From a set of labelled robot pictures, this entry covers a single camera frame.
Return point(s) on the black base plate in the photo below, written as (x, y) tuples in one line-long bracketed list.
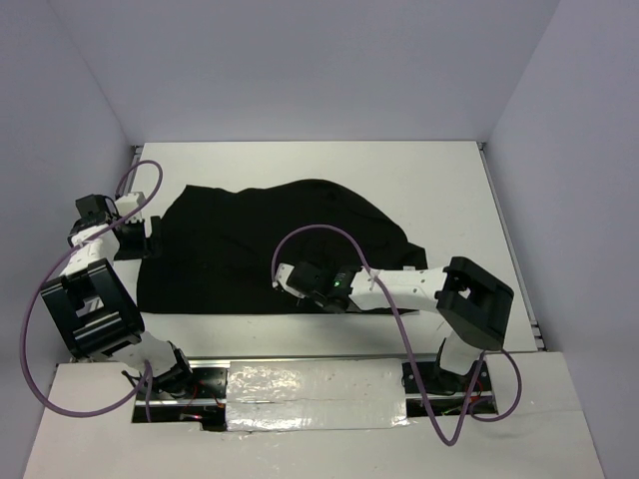
[(207, 383), (436, 380)]

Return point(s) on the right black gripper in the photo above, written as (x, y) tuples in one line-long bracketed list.
[(311, 297)]

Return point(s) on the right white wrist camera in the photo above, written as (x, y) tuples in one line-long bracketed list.
[(282, 275)]

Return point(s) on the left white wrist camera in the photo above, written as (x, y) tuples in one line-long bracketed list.
[(125, 204)]

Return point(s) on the black long sleeve shirt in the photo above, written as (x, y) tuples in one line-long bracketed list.
[(217, 246)]

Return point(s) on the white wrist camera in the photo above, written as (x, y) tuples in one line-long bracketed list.
[(125, 204), (282, 275)]

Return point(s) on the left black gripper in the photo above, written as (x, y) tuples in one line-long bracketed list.
[(148, 247)]

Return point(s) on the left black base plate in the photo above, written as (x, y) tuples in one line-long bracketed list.
[(207, 383)]

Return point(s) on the aluminium table rail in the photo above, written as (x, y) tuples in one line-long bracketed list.
[(125, 179), (534, 324)]

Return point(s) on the white foam front board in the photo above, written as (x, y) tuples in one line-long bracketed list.
[(546, 436)]

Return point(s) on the shiny silver tape sheet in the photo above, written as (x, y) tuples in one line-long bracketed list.
[(349, 394)]

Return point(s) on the right aluminium table rail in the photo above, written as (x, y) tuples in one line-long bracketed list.
[(534, 324)]

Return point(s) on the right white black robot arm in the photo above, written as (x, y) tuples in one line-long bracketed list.
[(473, 302)]

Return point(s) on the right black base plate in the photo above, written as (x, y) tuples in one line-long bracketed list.
[(436, 380)]

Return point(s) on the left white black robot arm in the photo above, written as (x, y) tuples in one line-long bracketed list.
[(170, 368)]

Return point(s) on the left aluminium table rail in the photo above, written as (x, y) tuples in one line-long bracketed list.
[(125, 179)]

